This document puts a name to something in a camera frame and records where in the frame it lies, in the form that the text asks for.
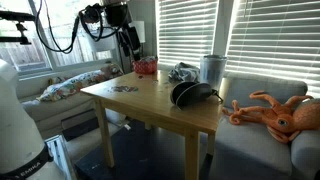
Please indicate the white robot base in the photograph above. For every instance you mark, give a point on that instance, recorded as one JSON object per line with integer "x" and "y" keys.
{"x": 23, "y": 153}

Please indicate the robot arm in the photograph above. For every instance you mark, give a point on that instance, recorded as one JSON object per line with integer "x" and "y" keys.
{"x": 101, "y": 21}

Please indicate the red woven basket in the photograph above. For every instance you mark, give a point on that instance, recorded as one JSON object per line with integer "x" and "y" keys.
{"x": 147, "y": 65}

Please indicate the wooden table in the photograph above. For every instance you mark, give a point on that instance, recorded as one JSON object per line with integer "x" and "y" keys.
{"x": 151, "y": 104}

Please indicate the crumpled grey cloth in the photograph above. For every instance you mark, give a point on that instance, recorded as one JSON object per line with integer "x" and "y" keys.
{"x": 184, "y": 72}

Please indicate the clear plastic tumbler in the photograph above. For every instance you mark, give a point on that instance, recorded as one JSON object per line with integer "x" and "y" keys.
{"x": 212, "y": 68}

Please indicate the floral pillow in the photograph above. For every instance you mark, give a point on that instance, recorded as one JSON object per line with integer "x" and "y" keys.
{"x": 74, "y": 84}

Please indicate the grey sofa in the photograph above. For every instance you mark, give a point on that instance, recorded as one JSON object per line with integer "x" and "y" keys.
{"x": 244, "y": 151}

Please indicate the orange octopus plush toy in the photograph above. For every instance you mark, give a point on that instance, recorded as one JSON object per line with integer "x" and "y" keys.
{"x": 283, "y": 121}

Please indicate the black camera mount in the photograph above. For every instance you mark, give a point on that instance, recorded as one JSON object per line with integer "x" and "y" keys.
{"x": 19, "y": 17}

